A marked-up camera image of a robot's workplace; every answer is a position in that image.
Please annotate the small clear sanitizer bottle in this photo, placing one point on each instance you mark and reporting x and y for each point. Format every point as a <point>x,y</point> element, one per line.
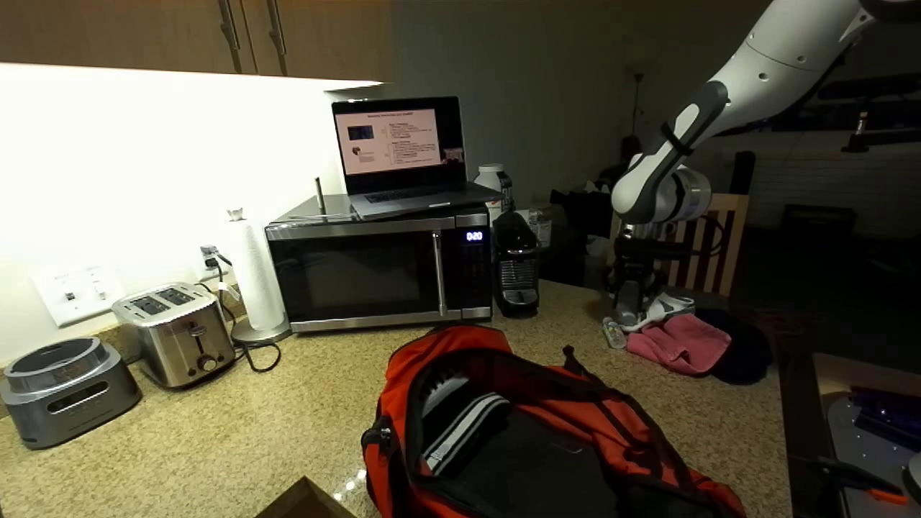
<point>615,332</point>

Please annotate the open laptop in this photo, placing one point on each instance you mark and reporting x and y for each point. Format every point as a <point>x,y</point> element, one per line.
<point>400,154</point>

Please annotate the wooden chair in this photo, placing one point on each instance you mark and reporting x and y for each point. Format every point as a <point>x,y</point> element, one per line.
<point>708,247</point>

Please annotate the pink cloth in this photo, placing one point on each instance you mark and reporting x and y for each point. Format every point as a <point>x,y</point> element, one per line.
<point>681,344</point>

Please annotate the white printed cloth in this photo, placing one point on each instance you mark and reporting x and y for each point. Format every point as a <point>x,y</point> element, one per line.
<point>661,309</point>

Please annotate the black cloth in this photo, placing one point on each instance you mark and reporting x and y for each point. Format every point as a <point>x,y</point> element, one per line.
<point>748,352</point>

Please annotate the silver toaster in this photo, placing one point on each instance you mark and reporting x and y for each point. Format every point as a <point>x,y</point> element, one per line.
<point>179,334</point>

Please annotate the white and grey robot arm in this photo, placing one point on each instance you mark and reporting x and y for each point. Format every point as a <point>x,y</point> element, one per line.
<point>777,64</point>

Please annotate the white wall outlet plate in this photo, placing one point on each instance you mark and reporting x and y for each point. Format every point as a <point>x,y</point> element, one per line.
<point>74,293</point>

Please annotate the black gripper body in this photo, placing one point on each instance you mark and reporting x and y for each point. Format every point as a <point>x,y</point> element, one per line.
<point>633,267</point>

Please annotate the black coffee maker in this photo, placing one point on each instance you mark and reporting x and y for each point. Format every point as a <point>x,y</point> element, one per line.
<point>517,264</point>

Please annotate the grey round appliance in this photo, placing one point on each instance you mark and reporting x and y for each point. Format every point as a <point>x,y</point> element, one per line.
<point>68,390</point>

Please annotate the red and black backpack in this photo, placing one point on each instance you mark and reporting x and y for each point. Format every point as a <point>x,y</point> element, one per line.
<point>469,429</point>

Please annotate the wooden upper cabinets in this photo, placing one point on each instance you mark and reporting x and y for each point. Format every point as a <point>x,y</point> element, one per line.
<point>310,37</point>

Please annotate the paper towel roll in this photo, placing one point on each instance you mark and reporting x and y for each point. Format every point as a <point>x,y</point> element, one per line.
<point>264,311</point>

